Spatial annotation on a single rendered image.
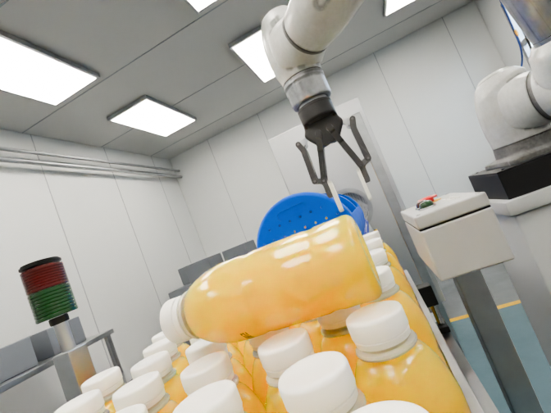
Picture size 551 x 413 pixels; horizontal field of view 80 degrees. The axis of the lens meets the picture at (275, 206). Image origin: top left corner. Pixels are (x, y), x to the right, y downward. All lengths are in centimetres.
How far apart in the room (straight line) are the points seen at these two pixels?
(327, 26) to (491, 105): 68
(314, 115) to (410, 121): 545
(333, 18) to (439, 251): 41
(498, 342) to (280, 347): 48
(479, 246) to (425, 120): 564
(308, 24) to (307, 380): 56
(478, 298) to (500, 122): 67
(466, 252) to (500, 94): 72
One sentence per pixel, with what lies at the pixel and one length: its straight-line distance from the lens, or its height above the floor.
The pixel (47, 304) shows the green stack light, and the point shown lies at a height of 118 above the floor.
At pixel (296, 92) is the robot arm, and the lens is 70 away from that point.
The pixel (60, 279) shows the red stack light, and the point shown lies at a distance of 68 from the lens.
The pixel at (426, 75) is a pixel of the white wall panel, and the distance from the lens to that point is 633.
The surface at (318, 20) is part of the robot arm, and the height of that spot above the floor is 146.
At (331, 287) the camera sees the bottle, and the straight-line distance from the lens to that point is 23.
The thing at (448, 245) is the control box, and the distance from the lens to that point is 53.
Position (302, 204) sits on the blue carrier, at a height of 120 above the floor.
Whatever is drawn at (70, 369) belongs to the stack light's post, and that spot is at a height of 107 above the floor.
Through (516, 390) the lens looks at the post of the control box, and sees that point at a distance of 71.
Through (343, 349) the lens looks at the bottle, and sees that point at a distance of 29.
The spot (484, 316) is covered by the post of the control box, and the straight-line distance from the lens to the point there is 65.
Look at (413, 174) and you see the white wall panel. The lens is 600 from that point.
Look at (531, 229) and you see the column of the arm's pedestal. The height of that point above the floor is 91.
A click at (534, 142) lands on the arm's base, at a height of 112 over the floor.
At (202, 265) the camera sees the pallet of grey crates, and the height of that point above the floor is 112.
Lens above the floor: 115
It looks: 4 degrees up
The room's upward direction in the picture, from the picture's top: 22 degrees counter-clockwise
